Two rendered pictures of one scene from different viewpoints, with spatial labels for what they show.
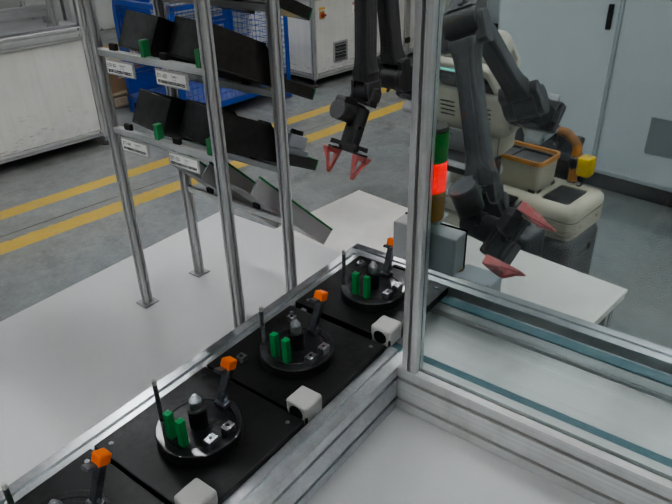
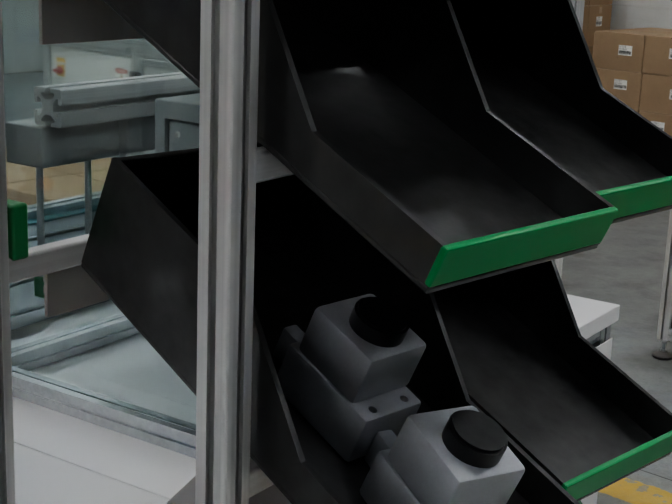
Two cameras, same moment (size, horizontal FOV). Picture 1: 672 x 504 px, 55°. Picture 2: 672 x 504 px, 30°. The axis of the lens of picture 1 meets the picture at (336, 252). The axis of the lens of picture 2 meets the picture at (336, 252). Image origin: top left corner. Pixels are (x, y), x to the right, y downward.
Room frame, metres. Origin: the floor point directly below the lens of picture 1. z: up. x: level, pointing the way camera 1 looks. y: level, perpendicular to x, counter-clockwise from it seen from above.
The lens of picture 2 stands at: (1.26, -0.46, 1.49)
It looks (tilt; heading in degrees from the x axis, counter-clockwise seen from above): 14 degrees down; 86
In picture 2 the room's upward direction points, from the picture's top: 2 degrees clockwise
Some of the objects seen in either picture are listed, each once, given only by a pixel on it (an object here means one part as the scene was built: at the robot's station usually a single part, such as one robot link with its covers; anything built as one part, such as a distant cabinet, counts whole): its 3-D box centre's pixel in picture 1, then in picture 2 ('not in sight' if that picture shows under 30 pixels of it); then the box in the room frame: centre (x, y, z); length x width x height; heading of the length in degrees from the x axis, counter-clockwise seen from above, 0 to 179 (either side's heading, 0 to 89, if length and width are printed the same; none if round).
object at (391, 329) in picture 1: (386, 331); not in sight; (1.02, -0.09, 0.97); 0.05 x 0.05 x 0.04; 52
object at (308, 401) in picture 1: (296, 336); not in sight; (0.95, 0.08, 1.01); 0.24 x 0.24 x 0.13; 52
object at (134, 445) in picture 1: (197, 413); not in sight; (0.76, 0.23, 1.01); 0.24 x 0.24 x 0.13; 52
